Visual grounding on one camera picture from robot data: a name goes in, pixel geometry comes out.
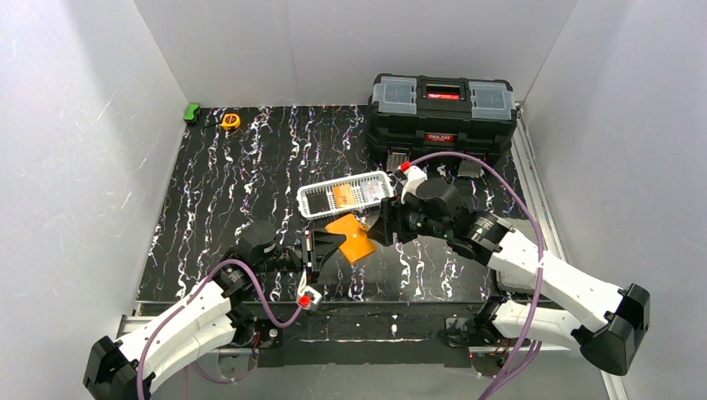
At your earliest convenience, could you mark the aluminium right rail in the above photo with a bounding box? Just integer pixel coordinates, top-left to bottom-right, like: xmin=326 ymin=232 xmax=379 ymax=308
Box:
xmin=511 ymin=101 xmax=565 ymax=260

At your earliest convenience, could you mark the aluminium front rail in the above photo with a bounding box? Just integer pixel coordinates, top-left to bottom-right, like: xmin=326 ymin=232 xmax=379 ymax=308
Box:
xmin=102 ymin=314 xmax=628 ymax=400

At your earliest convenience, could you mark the green small object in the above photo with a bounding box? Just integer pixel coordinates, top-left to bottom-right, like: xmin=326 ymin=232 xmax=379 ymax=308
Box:
xmin=183 ymin=103 xmax=201 ymax=125

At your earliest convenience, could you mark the yellow tape measure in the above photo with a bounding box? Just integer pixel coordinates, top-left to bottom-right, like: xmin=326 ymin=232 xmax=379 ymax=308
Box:
xmin=220 ymin=112 xmax=241 ymax=131

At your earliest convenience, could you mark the orange credit card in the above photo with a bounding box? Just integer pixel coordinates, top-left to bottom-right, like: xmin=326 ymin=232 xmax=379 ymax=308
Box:
xmin=332 ymin=183 xmax=357 ymax=209

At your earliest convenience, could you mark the aluminium rail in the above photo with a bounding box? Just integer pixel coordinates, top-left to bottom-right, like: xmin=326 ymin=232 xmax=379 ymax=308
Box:
xmin=102 ymin=314 xmax=628 ymax=400
xmin=511 ymin=101 xmax=565 ymax=260

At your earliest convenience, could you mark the grey plastic case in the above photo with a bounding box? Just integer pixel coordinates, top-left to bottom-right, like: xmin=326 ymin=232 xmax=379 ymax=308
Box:
xmin=489 ymin=218 xmax=544 ymax=294

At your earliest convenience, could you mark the white plastic basket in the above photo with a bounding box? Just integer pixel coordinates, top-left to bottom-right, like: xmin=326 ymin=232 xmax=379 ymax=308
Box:
xmin=296 ymin=171 xmax=395 ymax=220

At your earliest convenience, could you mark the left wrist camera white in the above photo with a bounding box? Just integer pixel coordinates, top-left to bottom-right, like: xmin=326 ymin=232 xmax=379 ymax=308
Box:
xmin=296 ymin=271 xmax=323 ymax=312

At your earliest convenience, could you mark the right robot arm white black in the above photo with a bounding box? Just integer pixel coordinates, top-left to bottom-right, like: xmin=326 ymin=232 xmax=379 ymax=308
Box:
xmin=368 ymin=178 xmax=651 ymax=376

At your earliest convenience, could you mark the white patterned card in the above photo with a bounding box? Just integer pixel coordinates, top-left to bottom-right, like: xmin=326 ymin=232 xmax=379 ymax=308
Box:
xmin=361 ymin=181 xmax=389 ymax=203

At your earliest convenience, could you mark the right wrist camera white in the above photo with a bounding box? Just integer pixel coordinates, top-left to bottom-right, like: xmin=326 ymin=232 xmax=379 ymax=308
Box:
xmin=399 ymin=161 xmax=428 ymax=204

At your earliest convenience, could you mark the black red toolbox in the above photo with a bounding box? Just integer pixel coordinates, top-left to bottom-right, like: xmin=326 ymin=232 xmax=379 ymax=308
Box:
xmin=365 ymin=73 xmax=519 ymax=169

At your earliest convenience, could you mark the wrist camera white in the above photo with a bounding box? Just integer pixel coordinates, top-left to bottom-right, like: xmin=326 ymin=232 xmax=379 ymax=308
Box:
xmin=296 ymin=271 xmax=323 ymax=312
xmin=399 ymin=161 xmax=428 ymax=204

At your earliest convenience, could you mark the orange leather card holder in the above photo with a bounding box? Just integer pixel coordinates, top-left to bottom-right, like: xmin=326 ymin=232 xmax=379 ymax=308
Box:
xmin=325 ymin=213 xmax=376 ymax=264

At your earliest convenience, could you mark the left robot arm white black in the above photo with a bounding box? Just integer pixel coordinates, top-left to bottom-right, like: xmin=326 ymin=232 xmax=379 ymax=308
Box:
xmin=83 ymin=222 xmax=349 ymax=399

